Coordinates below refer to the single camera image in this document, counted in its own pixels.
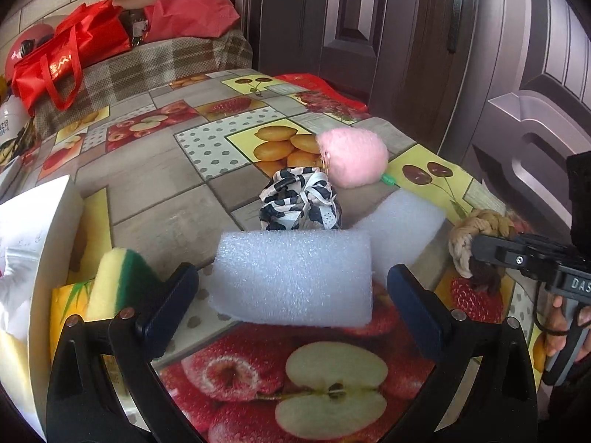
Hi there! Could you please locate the brown beige braided rope knot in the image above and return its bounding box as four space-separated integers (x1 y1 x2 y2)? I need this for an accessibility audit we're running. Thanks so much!
447 208 518 294

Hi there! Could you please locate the yellow tissue pack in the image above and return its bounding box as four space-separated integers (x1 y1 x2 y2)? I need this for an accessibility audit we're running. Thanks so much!
49 279 94 361

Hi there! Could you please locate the yellow green sponge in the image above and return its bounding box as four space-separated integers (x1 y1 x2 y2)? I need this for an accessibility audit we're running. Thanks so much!
85 248 161 321

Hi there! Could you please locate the black white patterned cloth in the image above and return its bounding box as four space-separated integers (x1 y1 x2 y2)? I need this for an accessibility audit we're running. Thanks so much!
259 167 342 231

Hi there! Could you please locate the right hand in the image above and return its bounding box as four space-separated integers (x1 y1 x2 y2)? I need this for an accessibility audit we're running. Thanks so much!
544 295 591 362

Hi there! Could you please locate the white cardboard box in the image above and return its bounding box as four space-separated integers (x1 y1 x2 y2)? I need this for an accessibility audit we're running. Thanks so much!
1 176 83 437

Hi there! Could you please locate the dark wooden door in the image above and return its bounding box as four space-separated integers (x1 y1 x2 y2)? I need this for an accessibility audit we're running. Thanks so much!
232 0 590 240

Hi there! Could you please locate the pink fluffy pompom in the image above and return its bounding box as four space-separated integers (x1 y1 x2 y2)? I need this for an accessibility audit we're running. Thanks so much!
317 127 389 189

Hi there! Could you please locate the fruit pattern tablecloth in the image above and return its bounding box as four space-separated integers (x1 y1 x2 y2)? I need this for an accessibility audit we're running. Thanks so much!
0 67 569 443

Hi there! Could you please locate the plaid blanket bench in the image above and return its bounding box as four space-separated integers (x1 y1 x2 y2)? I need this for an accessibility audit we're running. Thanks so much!
33 29 252 139

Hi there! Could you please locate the red helmet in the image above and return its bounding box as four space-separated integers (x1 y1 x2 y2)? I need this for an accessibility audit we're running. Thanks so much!
4 23 54 81

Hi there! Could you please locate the red tote bag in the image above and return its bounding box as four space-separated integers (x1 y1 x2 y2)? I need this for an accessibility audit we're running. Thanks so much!
11 0 131 115

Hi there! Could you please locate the red fabric bag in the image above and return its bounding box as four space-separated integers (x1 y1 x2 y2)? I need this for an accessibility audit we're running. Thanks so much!
144 0 239 43

